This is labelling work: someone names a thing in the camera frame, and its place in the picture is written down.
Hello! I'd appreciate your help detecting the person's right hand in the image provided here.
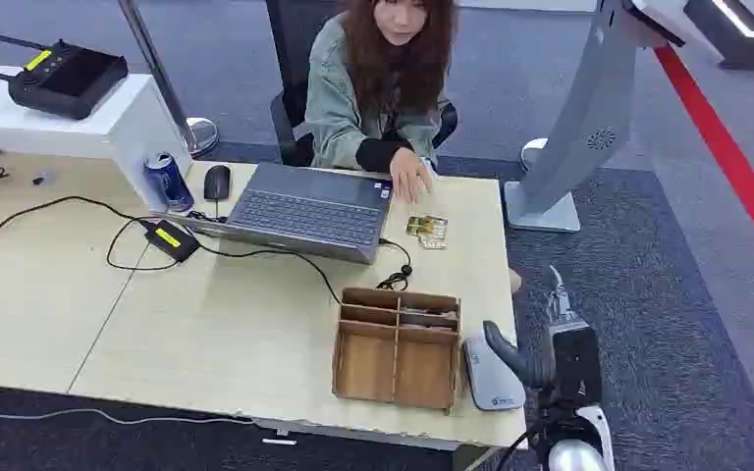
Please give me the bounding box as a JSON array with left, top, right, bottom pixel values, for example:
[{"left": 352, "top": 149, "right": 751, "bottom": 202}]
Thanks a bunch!
[{"left": 389, "top": 147, "right": 435, "bottom": 205}]

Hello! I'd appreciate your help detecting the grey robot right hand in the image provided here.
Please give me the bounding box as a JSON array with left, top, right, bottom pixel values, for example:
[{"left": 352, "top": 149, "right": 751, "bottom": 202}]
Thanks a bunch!
[{"left": 483, "top": 264, "right": 577, "bottom": 392}]

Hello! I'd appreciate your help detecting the grey flat pad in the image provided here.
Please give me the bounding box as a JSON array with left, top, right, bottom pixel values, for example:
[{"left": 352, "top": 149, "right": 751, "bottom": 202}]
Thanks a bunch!
[{"left": 461, "top": 329, "right": 527, "bottom": 413}]

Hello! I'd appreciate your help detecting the gold printed card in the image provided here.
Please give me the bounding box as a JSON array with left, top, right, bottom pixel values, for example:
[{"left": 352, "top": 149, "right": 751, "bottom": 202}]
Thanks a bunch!
[{"left": 405, "top": 215, "right": 439, "bottom": 236}]

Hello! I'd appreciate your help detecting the person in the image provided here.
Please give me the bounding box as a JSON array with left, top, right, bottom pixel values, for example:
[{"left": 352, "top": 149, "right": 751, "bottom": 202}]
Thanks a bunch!
[{"left": 303, "top": 0, "right": 459, "bottom": 205}]

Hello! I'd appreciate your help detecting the grey laptop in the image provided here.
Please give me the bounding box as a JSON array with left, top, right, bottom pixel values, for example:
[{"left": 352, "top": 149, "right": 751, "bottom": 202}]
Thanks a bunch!
[{"left": 155, "top": 161, "right": 395, "bottom": 266}]

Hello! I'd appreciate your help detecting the chrome stanchion base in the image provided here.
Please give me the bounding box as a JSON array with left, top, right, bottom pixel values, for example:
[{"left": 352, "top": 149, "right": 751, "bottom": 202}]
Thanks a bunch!
[{"left": 519, "top": 137, "right": 551, "bottom": 175}]

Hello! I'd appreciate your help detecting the wooden compartment box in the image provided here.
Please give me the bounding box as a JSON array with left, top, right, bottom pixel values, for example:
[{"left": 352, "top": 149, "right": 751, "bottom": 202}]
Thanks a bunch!
[{"left": 331, "top": 287, "right": 462, "bottom": 414}]

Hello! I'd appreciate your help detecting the black office chair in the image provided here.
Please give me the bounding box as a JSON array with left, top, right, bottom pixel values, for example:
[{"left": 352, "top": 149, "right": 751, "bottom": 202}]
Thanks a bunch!
[{"left": 264, "top": 0, "right": 460, "bottom": 169}]

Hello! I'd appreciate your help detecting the grey kiosk stand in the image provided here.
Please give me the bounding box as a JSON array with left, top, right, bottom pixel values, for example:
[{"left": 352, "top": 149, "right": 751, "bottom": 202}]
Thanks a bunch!
[{"left": 504, "top": 0, "right": 723, "bottom": 234}]

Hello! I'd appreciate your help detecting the black computer mouse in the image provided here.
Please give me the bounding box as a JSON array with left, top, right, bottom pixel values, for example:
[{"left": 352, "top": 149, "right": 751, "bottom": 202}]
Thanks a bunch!
[{"left": 202, "top": 165, "right": 232, "bottom": 202}]

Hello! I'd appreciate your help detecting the blue drink can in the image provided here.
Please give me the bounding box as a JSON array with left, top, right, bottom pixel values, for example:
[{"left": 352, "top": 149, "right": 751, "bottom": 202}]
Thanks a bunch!
[{"left": 142, "top": 151, "right": 194, "bottom": 214}]

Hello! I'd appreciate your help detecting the black power adapter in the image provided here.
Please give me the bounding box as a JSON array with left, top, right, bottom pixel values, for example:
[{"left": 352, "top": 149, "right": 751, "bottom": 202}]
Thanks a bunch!
[{"left": 143, "top": 219, "right": 201, "bottom": 264}]

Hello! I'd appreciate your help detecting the chrome stanchion pole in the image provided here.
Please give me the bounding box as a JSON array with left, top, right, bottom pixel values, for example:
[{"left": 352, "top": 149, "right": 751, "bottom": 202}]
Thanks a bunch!
[{"left": 118, "top": 0, "right": 220, "bottom": 159}]

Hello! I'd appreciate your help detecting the red barrier belt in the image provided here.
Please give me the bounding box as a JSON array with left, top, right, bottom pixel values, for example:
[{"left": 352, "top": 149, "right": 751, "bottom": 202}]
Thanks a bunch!
[{"left": 653, "top": 45, "right": 754, "bottom": 282}]

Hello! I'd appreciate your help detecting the white shelf block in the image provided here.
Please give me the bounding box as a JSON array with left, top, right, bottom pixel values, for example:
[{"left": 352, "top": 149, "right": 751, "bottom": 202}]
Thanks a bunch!
[{"left": 0, "top": 63, "right": 194, "bottom": 213}]

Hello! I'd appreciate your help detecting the black remote controller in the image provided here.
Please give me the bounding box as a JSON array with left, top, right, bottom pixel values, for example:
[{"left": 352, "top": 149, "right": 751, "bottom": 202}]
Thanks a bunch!
[{"left": 0, "top": 30, "right": 130, "bottom": 122}]

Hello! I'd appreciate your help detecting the dark lit platform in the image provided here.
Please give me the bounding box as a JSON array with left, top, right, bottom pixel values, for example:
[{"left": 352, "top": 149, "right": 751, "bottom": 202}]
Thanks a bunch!
[{"left": 683, "top": 0, "right": 754, "bottom": 73}]

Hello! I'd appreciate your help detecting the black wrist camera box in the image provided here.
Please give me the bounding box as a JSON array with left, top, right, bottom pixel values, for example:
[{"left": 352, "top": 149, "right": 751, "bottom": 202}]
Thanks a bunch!
[{"left": 551, "top": 323, "right": 604, "bottom": 407}]

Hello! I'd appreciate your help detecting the black laptop power cable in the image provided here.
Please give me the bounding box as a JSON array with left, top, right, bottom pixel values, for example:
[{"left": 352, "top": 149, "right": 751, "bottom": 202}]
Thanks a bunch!
[{"left": 191, "top": 237, "right": 414, "bottom": 307}]

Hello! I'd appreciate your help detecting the black mouse cable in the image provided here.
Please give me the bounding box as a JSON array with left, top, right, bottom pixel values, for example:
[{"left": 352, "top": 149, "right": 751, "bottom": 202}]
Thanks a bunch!
[{"left": 186, "top": 197, "right": 229, "bottom": 225}]

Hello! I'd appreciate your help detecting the black mains cable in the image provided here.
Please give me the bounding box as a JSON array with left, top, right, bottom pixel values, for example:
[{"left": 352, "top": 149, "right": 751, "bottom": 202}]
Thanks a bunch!
[{"left": 0, "top": 194, "right": 180, "bottom": 272}]

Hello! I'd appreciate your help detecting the white floor cable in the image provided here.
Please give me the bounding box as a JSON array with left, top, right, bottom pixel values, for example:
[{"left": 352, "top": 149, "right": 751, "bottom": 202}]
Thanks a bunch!
[{"left": 0, "top": 407, "right": 256, "bottom": 428}]

